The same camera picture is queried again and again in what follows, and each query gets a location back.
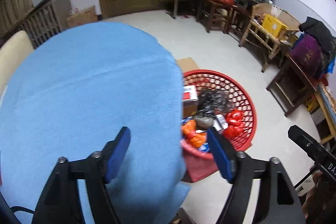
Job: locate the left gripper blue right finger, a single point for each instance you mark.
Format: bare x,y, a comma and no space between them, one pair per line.
223,153

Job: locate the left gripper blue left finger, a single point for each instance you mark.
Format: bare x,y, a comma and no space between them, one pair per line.
114,153

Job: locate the orange wrapper with red net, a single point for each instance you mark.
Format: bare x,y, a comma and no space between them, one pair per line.
190,134

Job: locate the red plastic bag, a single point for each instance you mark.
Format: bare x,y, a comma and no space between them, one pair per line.
235,123

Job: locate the black plastic bag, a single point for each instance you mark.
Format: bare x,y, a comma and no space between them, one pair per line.
210,103

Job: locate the red white cardboard box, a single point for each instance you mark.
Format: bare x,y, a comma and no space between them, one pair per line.
189,93

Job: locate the torn blue toothpaste box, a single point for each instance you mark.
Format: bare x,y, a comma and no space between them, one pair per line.
204,148

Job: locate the long white grey box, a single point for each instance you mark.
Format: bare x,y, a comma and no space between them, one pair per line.
220,123

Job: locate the person's right hand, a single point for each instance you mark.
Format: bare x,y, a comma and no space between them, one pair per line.
319,206

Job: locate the red plastic mesh basket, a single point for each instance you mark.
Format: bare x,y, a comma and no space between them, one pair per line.
237,95

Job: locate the dark wooden side table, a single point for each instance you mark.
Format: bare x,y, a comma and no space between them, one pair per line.
292,86

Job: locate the blue tablecloth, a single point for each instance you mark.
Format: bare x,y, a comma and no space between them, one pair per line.
73,94

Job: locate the purple bag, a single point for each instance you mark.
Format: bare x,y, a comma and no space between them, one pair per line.
307,53

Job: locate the black jacket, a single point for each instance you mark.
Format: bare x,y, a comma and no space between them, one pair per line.
321,33

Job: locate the bamboo armchair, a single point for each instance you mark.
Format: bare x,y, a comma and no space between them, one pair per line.
256,35

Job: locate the yellow box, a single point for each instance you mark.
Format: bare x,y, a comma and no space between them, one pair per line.
273,26

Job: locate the wooden stool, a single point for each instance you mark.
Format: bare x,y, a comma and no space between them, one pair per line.
220,16

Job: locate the cream leather sofa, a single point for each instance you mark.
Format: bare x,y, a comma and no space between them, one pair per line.
12,54

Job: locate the brown cardboard box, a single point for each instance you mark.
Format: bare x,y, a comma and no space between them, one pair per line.
81,17

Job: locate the wooden slatted crib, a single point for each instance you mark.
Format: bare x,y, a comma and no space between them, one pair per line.
44,21

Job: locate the beige curtain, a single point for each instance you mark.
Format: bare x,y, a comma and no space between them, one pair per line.
12,11

